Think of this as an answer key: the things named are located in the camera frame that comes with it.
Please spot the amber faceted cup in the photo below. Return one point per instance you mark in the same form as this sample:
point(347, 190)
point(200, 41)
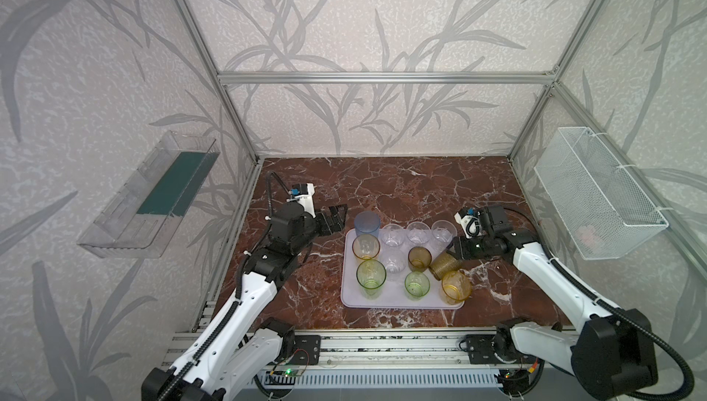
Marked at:
point(455, 288)

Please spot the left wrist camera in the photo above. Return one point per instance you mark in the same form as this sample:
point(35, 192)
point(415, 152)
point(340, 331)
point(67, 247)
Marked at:
point(303, 194)

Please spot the lilac plastic tray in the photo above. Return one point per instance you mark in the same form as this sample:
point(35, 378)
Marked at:
point(392, 294)

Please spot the clear cup back row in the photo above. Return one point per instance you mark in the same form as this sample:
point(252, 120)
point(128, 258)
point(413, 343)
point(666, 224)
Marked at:
point(394, 261)

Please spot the grey-blue plastic cup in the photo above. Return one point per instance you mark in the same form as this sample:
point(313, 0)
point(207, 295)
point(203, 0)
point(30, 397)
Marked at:
point(367, 223)

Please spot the small circuit board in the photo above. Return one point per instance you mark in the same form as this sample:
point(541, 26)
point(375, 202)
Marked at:
point(284, 377)

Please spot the yellow plastic cup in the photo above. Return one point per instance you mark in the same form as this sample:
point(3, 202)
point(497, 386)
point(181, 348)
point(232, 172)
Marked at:
point(366, 247)

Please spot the green cup back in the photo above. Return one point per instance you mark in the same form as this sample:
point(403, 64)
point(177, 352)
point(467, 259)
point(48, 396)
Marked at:
point(416, 285)

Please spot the clear faceted cup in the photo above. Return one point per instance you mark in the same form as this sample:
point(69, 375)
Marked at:
point(444, 232)

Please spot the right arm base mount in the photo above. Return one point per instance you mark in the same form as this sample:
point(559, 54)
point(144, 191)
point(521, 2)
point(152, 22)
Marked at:
point(481, 349)

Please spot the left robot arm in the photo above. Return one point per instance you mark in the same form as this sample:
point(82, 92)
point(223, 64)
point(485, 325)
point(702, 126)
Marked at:
point(222, 361)

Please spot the olive green textured cup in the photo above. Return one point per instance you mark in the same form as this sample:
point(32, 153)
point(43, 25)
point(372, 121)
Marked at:
point(419, 259)

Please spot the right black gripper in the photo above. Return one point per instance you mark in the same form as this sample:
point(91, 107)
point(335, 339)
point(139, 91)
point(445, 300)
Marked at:
point(471, 246)

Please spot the clear plastic wall shelf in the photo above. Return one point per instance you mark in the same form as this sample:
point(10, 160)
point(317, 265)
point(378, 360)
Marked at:
point(144, 215)

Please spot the white wire basket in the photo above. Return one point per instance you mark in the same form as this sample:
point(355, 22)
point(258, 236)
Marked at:
point(588, 185)

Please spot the pink object in basket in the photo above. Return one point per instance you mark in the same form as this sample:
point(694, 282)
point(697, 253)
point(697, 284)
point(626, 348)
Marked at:
point(588, 236)

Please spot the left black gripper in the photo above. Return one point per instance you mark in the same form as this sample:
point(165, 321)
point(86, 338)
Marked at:
point(325, 222)

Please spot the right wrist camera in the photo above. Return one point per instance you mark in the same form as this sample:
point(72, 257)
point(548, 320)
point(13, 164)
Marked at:
point(468, 220)

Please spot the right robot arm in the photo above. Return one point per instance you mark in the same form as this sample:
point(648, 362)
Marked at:
point(611, 352)

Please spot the light green plastic cup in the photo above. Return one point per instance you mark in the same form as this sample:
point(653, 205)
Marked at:
point(371, 276)

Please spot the brown olive textured cup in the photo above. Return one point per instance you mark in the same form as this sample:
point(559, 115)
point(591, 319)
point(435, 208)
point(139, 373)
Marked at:
point(443, 264)

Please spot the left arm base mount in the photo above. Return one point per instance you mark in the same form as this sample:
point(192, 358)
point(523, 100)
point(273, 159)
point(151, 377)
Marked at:
point(300, 350)

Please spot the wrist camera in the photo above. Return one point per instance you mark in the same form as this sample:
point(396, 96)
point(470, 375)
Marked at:
point(468, 220)
point(303, 194)

